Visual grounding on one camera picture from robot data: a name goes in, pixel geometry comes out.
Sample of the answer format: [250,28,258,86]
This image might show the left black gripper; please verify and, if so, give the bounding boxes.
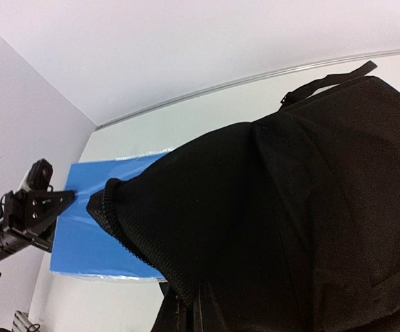
[0,158,75,261]

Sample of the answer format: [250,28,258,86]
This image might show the black student backpack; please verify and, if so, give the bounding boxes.
[87,62,400,331]

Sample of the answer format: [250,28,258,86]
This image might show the aluminium mounting rail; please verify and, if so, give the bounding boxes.
[11,311,41,332]

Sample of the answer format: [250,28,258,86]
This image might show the blue notebook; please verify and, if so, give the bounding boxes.
[50,154,164,282]

